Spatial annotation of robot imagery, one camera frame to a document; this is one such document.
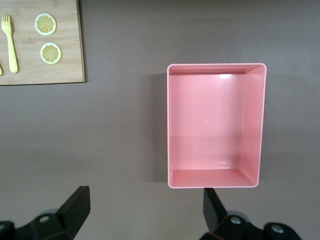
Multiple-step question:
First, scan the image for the lemon slice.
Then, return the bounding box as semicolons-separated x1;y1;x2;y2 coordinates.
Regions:
40;42;63;66
34;12;57;37

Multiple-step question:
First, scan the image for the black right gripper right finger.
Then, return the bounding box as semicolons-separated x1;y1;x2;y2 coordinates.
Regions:
201;187;301;240

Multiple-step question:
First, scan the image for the wooden cutting board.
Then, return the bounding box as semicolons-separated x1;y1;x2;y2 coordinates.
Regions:
0;0;86;86

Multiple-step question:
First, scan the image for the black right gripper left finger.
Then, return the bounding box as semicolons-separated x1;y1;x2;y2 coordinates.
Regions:
14;185;91;240

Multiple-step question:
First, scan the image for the pink plastic bin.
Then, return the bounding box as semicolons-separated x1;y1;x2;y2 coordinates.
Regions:
166;62;268;189

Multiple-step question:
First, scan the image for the yellow plastic fork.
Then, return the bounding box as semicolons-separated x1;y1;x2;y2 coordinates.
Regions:
0;13;19;74

